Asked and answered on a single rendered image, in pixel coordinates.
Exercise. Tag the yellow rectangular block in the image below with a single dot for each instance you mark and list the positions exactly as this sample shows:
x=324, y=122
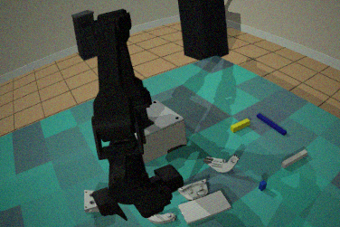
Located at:
x=240, y=125

